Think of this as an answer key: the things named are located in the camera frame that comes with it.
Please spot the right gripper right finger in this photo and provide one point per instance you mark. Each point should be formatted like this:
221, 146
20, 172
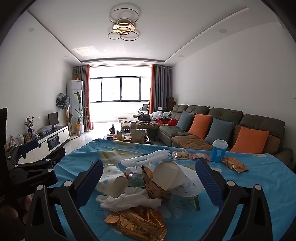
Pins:
254, 222

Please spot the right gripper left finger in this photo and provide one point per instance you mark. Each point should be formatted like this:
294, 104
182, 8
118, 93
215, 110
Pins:
43, 222

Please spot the paper cup dotted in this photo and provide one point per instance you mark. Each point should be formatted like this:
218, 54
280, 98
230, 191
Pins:
113, 181

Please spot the white tissue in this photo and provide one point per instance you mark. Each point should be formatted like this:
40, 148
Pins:
132, 197

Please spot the paper cup crushed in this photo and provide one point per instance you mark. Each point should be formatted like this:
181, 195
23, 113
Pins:
177, 179

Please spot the gold foil wrapper front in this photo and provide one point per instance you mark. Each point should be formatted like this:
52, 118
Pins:
139, 223

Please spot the gold foil wrapper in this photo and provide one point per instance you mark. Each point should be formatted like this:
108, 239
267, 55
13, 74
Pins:
154, 190
139, 223

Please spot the white foam fruit net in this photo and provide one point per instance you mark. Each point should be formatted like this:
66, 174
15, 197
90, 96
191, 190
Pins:
156, 156

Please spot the person left hand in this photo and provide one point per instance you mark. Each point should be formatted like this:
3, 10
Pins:
15, 218

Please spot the white black tv cabinet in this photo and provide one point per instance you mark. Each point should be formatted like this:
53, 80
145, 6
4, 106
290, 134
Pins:
46, 145

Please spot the blue floral tablecloth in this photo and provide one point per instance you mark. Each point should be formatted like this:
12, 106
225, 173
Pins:
186, 218

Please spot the gold snack packet sealed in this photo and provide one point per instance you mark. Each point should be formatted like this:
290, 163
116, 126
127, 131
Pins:
234, 164

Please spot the small black monitor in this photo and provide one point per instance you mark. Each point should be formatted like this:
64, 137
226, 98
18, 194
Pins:
53, 119

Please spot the tall green potted plant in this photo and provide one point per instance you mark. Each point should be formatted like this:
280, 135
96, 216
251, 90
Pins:
77, 113

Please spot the orange cushion near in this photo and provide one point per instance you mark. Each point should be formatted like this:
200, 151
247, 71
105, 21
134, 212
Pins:
249, 141

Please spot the orange cushion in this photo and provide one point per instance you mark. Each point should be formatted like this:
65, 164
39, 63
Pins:
249, 141
200, 125

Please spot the blue lidded cup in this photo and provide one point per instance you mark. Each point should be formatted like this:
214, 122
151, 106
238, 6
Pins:
218, 150

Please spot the pink snack packet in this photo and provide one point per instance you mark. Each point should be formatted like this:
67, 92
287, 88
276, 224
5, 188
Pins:
196, 156

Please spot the clothes covered floor fan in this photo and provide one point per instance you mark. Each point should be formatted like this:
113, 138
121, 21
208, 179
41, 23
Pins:
63, 102

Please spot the blue-grey cushion near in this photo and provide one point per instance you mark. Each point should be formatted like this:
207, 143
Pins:
219, 130

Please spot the blue-grey cushion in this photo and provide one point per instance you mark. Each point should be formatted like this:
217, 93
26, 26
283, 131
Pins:
219, 130
184, 120

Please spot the clear biscuit packet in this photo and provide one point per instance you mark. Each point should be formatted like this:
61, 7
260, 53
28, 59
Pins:
180, 155

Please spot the white standing air conditioner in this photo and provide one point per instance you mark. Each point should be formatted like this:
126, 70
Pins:
73, 85

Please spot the orange cushion far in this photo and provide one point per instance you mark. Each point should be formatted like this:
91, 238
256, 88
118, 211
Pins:
200, 125

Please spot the dark green sectional sofa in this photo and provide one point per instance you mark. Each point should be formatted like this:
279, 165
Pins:
175, 137

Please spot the cluttered coffee table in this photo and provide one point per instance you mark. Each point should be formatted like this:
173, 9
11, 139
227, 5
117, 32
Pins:
116, 133

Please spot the blue-grey cushion far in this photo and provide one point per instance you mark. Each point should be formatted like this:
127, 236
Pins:
184, 120

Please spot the left striped curtain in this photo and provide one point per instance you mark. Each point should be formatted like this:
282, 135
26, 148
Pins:
83, 73

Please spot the striped curtain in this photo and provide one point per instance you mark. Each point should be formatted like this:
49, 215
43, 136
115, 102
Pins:
83, 73
160, 87

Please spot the right striped curtain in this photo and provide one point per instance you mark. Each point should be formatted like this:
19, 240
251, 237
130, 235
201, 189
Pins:
160, 87

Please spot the large window frame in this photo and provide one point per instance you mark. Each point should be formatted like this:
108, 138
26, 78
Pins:
120, 89

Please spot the ring ceiling lamp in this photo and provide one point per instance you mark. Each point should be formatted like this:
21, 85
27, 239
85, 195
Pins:
124, 18

